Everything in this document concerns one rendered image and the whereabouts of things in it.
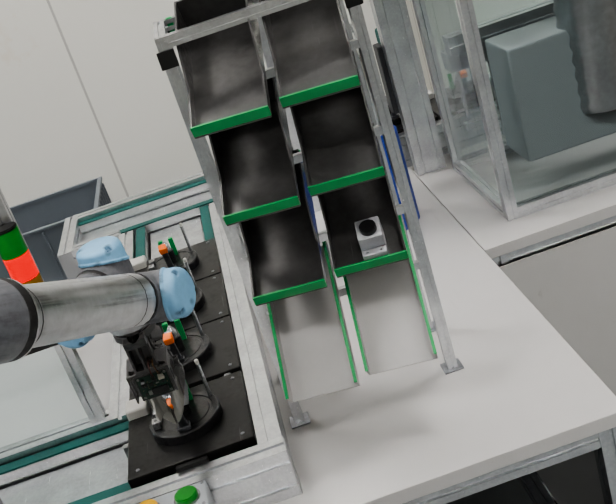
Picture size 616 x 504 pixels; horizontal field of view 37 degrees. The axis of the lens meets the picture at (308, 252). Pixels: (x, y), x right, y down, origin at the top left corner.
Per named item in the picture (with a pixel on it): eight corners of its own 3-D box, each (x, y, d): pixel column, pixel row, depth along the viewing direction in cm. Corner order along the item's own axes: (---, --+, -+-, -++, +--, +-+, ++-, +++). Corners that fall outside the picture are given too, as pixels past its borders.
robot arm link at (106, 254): (61, 262, 142) (86, 235, 149) (89, 321, 146) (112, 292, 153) (105, 256, 139) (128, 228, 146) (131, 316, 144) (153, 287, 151)
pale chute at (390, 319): (438, 358, 167) (436, 353, 163) (368, 375, 169) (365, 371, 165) (401, 218, 177) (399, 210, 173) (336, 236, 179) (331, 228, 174)
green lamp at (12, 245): (26, 254, 168) (15, 231, 166) (0, 263, 168) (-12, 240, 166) (29, 244, 173) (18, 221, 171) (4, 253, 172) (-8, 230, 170)
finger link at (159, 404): (160, 443, 157) (141, 400, 153) (159, 423, 162) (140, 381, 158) (178, 437, 157) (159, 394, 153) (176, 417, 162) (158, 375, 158)
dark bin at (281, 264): (328, 287, 160) (317, 262, 155) (256, 306, 162) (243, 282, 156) (308, 174, 178) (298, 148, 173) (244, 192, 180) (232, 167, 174)
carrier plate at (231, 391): (257, 444, 166) (254, 435, 166) (131, 489, 166) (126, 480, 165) (244, 377, 188) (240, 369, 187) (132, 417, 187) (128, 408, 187)
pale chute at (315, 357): (360, 385, 167) (357, 381, 163) (291, 403, 168) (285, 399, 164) (328, 244, 176) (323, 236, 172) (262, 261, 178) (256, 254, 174)
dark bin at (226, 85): (272, 117, 147) (258, 82, 142) (195, 139, 149) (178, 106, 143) (257, 14, 165) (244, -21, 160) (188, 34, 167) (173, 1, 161)
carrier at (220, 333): (243, 374, 190) (223, 323, 185) (132, 413, 189) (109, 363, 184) (232, 322, 212) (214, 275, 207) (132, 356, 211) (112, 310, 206)
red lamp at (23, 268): (37, 278, 170) (26, 255, 168) (11, 287, 170) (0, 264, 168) (40, 267, 175) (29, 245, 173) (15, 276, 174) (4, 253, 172)
